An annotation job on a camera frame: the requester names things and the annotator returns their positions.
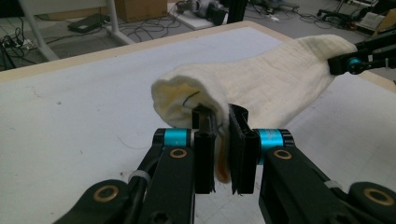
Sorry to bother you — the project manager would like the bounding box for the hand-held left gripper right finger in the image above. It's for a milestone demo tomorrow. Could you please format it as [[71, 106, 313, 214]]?
[[228, 104, 354, 224]]

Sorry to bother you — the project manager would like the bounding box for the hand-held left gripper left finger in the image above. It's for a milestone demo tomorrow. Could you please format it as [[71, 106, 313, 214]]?
[[138, 105, 218, 224]]

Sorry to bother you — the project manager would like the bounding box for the cream egg-print cloth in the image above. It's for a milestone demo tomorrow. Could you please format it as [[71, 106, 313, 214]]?
[[151, 34, 359, 185]]

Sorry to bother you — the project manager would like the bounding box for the white paper box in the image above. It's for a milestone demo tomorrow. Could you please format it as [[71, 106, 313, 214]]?
[[356, 12, 387, 31]]

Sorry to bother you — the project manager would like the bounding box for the cardboard piece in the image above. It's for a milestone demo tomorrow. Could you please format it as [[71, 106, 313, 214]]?
[[373, 8, 396, 37]]

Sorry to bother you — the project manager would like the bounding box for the white grid mat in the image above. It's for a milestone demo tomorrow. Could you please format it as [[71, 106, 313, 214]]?
[[0, 26, 396, 224]]

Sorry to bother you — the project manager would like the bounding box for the white floor board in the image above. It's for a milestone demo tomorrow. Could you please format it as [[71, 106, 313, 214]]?
[[167, 2, 233, 31]]

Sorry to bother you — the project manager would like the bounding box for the large cardboard box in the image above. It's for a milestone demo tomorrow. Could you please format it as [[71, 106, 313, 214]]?
[[114, 0, 168, 23]]

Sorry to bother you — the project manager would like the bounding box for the black laptop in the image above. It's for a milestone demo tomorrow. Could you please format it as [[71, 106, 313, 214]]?
[[67, 13, 110, 35]]

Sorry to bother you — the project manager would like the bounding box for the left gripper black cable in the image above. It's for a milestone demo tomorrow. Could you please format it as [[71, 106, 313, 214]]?
[[124, 157, 160, 224]]

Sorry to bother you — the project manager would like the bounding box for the black metal frame stand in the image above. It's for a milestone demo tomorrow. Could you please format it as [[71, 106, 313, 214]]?
[[226, 0, 249, 24]]

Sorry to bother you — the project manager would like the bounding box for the white desk frame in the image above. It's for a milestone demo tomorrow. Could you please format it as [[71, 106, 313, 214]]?
[[18, 0, 135, 63]]

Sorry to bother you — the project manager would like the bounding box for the black cable tangle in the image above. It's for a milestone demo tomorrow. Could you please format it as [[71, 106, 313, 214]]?
[[0, 17, 35, 72]]

